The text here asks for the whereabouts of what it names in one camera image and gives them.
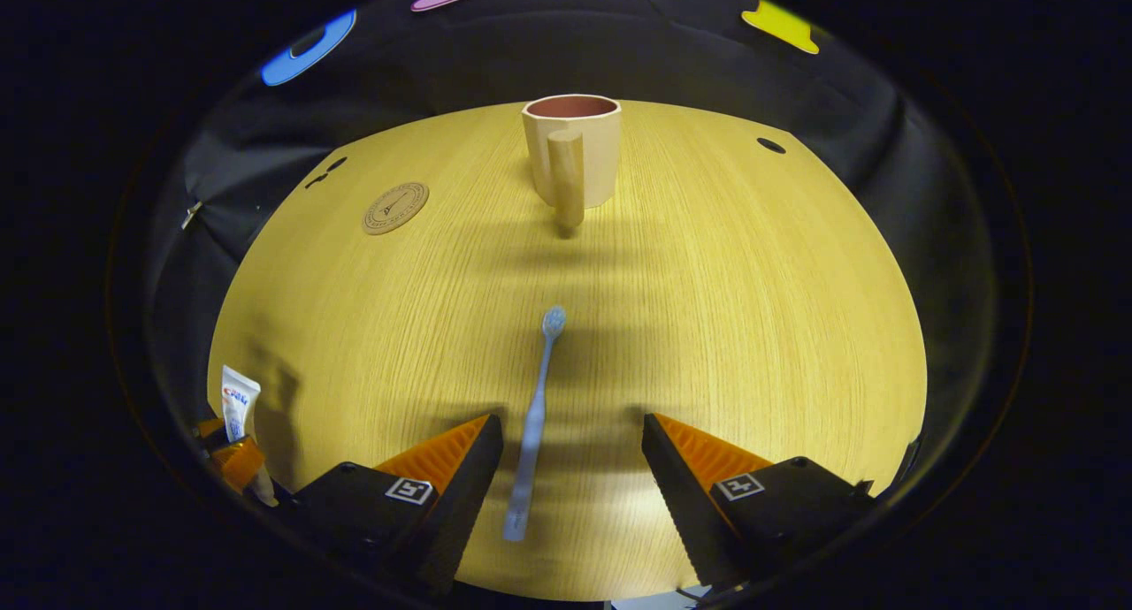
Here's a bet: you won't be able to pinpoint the wooden desktop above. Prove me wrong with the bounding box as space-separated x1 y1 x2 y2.
208 100 929 603

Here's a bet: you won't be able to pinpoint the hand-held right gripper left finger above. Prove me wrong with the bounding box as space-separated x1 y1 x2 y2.
281 413 506 594

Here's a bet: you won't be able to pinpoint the beige cup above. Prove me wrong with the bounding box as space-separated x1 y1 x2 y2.
521 94 623 233

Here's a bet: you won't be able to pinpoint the white toothpaste tube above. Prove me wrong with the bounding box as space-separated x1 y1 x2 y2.
219 364 278 506

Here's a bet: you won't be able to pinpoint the round brown coaster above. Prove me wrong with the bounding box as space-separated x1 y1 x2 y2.
362 181 431 236

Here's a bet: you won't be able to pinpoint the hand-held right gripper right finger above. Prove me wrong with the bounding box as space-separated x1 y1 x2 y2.
640 412 877 591

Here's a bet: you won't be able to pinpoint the light blue toothbrush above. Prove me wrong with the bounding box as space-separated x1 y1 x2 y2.
502 305 569 543

